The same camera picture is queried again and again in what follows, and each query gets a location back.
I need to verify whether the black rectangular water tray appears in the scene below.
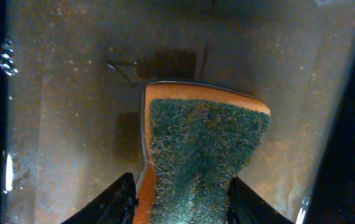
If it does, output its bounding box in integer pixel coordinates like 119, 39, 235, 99
0, 0, 355, 223

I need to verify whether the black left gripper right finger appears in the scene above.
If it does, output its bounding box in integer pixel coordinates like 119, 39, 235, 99
227, 177, 293, 224

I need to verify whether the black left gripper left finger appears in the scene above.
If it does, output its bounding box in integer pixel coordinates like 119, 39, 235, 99
62, 172, 137, 224

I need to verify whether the orange sponge with green scourer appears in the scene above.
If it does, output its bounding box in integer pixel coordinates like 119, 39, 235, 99
134, 81, 271, 223

